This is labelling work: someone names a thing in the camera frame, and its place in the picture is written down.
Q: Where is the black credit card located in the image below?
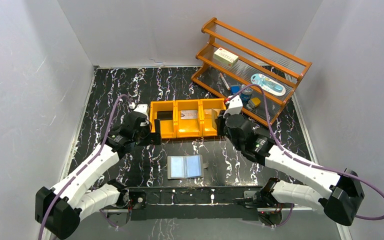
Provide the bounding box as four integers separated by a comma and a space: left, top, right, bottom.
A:
156, 110, 173, 121

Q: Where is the yellow plastic triple bin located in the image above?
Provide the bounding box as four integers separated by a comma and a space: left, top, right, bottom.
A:
149, 98, 226, 139

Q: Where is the grey card holder wallet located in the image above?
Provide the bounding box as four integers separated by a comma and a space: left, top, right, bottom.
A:
167, 155, 209, 180

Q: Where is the orange wooden shelf rack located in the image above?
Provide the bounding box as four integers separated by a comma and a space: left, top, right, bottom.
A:
191, 17, 312, 125

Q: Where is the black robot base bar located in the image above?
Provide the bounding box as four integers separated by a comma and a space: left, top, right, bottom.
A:
129, 186, 280, 221

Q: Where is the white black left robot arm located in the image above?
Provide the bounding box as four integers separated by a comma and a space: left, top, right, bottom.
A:
35, 111, 162, 240

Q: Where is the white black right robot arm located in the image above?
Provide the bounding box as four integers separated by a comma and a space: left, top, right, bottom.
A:
215, 110, 365, 226

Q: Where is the tan card in bin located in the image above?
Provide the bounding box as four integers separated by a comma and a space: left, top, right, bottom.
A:
203, 108, 221, 119

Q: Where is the silver card in bin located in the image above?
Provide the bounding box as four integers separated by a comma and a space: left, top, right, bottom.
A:
180, 109, 199, 120

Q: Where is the yellow grey eraser block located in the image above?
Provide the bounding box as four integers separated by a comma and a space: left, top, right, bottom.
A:
246, 97, 261, 109

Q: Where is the small blue block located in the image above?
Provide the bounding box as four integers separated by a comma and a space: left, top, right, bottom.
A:
230, 84, 241, 95

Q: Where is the blue and white round tin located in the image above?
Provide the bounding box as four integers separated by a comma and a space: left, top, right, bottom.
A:
239, 84, 254, 105

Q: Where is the white pen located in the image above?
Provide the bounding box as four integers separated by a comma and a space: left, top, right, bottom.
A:
219, 72, 231, 90

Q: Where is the blue razor blister pack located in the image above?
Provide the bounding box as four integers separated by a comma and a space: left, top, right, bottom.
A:
250, 73, 286, 96

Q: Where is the white box with red label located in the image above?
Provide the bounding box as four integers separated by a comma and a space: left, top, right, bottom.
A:
213, 47, 239, 67

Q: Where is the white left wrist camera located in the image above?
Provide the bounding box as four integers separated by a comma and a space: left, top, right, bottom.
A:
133, 104, 150, 120

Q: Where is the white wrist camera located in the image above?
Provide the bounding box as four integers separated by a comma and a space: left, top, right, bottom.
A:
223, 95, 243, 119
133, 104, 150, 120

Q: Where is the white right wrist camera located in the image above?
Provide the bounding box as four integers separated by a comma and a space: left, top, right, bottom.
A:
223, 95, 243, 119

